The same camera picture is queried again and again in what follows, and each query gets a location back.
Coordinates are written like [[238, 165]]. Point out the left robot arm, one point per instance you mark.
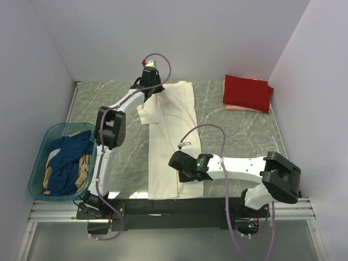
[[110, 133]]

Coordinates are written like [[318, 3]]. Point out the folded red t-shirt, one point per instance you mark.
[[250, 93]]

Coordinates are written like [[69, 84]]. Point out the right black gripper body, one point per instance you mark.
[[185, 176]]

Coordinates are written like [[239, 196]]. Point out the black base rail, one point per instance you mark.
[[167, 214]]

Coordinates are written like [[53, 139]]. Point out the beige t-shirt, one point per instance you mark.
[[81, 171]]

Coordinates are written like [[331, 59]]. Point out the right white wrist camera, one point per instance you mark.
[[184, 144]]

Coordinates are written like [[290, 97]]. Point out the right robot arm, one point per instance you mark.
[[277, 178]]

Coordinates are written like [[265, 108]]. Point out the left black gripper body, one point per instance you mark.
[[157, 80]]

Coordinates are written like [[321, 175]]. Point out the white t-shirt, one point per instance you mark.
[[170, 115]]

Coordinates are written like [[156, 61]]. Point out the teal plastic basket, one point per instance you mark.
[[65, 163]]

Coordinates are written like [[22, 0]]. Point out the blue t-shirt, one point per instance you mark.
[[68, 160]]

